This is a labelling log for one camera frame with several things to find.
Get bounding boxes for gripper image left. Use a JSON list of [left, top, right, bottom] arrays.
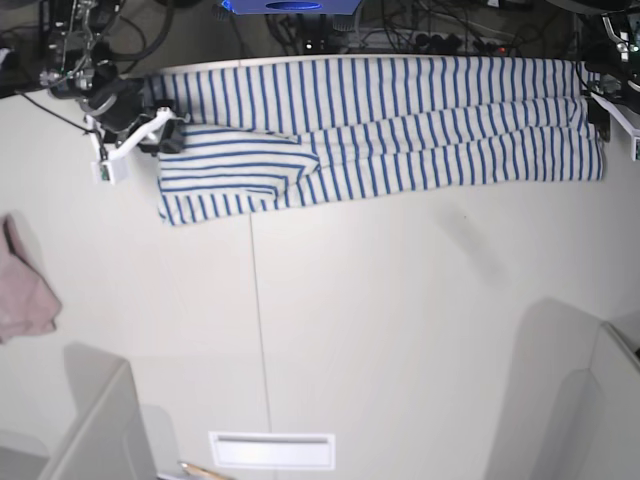
[[82, 78, 185, 155]]

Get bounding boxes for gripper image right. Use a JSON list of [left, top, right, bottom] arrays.
[[585, 62, 639, 143]]

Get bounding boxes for blue white striped T-shirt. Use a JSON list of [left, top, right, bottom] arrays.
[[146, 57, 604, 225]]

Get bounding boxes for blue box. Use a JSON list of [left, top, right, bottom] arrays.
[[221, 0, 361, 15]]

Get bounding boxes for pink folded cloth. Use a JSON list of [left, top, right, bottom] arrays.
[[1, 215, 62, 344]]

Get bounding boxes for white rectangular table inset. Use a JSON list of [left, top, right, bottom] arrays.
[[209, 432, 336, 471]]

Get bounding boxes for wooden stick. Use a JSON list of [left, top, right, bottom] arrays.
[[178, 461, 226, 480]]

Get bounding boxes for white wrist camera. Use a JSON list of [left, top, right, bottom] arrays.
[[628, 128, 640, 162], [91, 158, 129, 185]]

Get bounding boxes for power strip with cables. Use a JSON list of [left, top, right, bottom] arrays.
[[340, 28, 520, 57]]

